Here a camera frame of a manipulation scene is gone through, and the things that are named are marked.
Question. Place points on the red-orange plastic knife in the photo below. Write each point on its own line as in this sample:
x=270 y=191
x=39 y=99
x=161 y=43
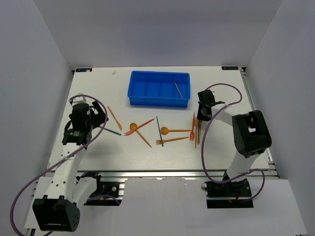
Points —
x=138 y=127

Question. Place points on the orange plastic knife left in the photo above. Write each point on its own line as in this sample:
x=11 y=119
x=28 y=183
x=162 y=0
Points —
x=114 y=117

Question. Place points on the orange spoon centre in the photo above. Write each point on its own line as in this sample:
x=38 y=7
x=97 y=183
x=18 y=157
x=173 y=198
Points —
x=165 y=130

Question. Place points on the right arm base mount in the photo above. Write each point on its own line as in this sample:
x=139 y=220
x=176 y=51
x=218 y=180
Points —
x=233 y=194

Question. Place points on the orange fork lower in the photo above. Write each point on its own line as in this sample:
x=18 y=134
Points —
x=163 y=141

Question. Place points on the grey-blue chopstick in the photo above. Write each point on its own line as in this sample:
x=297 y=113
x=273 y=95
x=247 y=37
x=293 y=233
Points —
x=199 y=131
x=160 y=134

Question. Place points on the orange spoon left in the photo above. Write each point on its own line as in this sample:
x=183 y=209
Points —
x=137 y=131

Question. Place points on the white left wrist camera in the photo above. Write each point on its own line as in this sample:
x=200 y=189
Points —
x=78 y=99

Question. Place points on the left table label sticker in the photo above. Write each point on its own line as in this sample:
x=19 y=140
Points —
x=78 y=70

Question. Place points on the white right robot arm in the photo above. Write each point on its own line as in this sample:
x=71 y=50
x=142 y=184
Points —
x=250 y=133

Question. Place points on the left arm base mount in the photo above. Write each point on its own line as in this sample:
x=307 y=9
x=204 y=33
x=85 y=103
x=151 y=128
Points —
x=106 y=193

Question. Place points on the blue divided plastic bin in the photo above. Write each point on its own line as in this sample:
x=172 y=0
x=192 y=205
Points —
x=156 y=88

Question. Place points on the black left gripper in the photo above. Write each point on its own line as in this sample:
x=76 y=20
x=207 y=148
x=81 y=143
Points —
x=100 y=117

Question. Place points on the blue chopstick left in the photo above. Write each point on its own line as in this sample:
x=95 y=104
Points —
x=109 y=130

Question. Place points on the right table label sticker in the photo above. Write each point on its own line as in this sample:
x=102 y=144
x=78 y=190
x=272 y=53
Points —
x=229 y=68

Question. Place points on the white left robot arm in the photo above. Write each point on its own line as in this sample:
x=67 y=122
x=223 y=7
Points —
x=58 y=209

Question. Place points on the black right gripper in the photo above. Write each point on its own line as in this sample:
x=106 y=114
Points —
x=200 y=117

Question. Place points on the table label sticker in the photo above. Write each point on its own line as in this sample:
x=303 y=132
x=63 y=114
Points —
x=78 y=70
x=229 y=68

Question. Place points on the red-orange fork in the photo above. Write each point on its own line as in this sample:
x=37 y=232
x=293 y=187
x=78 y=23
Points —
x=192 y=134

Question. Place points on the orange chopstick long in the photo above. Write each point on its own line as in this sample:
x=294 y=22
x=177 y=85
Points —
x=195 y=137

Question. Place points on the orange spoon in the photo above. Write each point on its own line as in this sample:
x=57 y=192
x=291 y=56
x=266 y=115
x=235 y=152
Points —
x=165 y=130
x=137 y=131

